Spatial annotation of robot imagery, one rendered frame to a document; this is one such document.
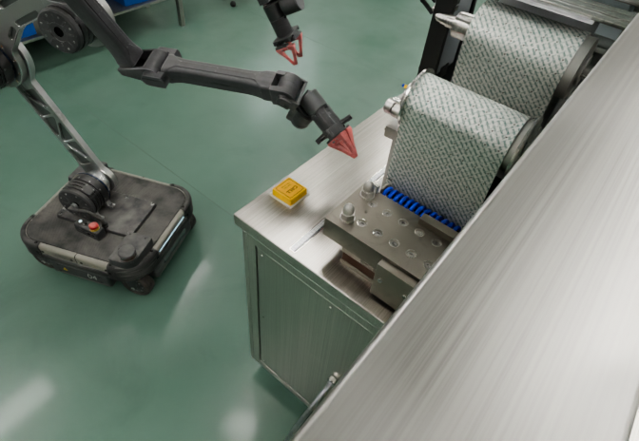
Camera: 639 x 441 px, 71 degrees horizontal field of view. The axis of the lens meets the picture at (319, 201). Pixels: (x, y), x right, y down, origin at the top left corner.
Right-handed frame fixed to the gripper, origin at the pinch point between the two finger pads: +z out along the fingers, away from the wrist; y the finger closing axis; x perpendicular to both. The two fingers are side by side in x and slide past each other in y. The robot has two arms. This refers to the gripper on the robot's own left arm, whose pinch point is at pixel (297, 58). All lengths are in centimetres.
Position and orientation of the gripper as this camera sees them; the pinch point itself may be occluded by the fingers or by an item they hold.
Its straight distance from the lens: 162.0
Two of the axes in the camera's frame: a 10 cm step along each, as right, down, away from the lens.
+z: 4.1, 7.3, 5.6
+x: -8.7, 1.3, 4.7
